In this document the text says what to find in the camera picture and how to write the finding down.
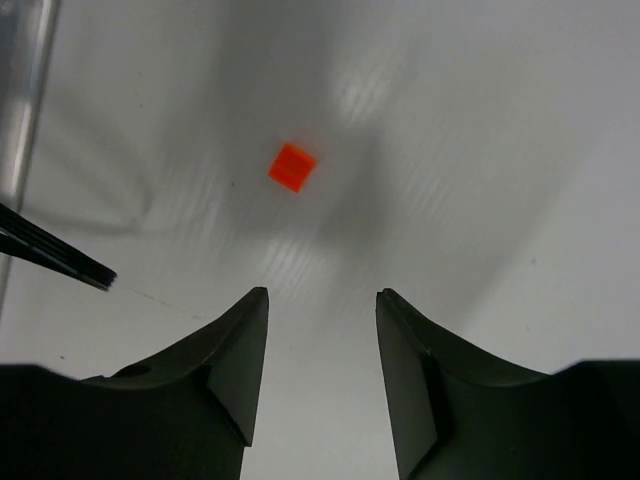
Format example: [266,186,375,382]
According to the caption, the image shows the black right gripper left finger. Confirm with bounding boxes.
[1,287,269,479]

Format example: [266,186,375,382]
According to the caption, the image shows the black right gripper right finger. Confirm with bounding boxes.
[376,289,639,479]

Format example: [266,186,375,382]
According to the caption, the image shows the small orange lego brick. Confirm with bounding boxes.
[268,143,317,193]

